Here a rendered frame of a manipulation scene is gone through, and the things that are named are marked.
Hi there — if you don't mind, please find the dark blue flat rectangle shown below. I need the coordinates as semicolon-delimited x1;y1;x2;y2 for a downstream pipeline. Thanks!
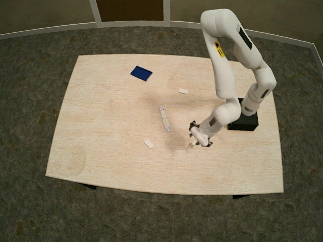
130;66;153;81

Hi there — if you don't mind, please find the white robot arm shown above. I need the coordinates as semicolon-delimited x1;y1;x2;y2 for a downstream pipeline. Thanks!
190;9;277;147

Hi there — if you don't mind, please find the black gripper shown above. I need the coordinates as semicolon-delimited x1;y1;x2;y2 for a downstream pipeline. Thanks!
189;121;213;147

